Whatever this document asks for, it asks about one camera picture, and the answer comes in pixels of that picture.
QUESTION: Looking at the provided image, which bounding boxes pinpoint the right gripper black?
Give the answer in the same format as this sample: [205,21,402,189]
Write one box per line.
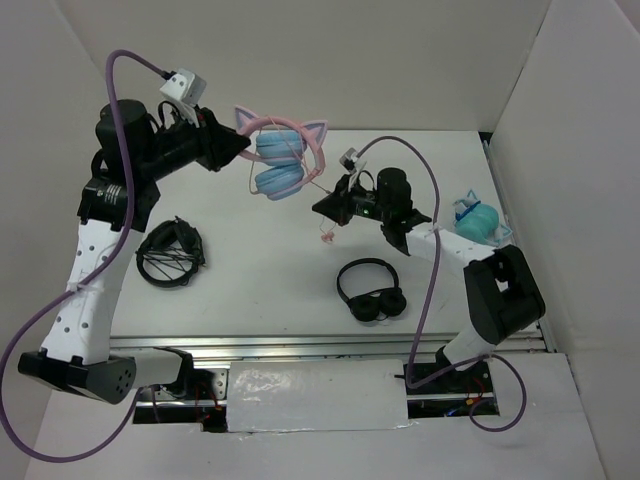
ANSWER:
[314,173,391,226]

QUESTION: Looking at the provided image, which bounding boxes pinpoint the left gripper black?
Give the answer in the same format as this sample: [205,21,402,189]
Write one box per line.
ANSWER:
[137,101,251,182]

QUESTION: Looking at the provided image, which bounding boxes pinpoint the pink blue cat-ear headphones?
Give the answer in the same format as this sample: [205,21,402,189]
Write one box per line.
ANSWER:
[234,106,328,201]

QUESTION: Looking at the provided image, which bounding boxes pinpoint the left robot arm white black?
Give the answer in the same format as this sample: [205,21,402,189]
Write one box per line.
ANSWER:
[18,99,250,404]

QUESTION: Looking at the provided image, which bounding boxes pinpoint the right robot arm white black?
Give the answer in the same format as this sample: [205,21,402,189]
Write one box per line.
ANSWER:
[312,167,546,392]

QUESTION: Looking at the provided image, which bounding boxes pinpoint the black on-ear headphones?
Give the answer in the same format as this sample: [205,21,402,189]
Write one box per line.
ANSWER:
[336,257,407,323]

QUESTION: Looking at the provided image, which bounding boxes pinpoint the teal cat-ear headphones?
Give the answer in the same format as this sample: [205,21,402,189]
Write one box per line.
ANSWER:
[453,189,512,247]

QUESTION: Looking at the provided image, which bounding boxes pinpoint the white foil-taped panel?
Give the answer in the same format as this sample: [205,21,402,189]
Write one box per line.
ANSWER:
[226,359,409,433]

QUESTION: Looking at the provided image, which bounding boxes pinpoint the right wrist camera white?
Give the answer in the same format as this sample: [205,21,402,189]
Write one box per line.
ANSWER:
[339,148,367,190]

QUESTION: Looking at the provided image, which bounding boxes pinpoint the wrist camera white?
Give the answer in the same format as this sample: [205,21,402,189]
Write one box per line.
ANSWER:
[339,148,367,190]
[160,68,207,125]

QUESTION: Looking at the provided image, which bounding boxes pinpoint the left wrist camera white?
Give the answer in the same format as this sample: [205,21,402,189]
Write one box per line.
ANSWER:
[160,68,207,125]

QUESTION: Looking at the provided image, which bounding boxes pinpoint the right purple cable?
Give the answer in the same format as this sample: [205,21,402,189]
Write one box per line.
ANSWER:
[357,135,528,432]

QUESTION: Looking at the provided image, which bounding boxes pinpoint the purple cable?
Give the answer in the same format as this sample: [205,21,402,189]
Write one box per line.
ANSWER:
[357,135,528,432]
[0,49,176,461]

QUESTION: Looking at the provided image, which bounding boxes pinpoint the black headphones tangled cable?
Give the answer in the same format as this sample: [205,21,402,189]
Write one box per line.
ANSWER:
[134,215,207,289]

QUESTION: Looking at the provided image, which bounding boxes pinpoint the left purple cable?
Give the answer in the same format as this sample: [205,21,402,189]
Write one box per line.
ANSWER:
[0,49,176,461]

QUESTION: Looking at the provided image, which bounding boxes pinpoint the aluminium front rail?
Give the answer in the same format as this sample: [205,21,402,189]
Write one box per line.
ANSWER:
[109,333,451,364]

